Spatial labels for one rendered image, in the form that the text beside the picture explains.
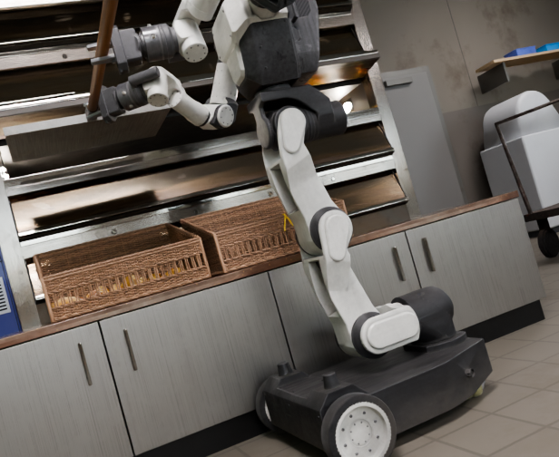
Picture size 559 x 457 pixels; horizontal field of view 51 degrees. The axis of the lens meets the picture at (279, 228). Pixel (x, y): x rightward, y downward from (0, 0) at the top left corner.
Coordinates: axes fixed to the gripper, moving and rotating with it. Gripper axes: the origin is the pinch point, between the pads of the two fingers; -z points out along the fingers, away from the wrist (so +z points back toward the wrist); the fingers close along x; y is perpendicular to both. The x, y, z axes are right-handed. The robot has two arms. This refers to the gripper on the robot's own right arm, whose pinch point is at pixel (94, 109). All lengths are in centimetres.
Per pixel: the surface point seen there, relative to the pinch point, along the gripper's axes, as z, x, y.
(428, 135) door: 128, 14, -501
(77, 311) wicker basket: -24, -62, 3
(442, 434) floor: 78, -122, 8
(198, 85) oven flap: 16, 17, -67
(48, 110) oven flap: -36, 17, -32
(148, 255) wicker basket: -2, -50, -13
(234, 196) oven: 13, -32, -82
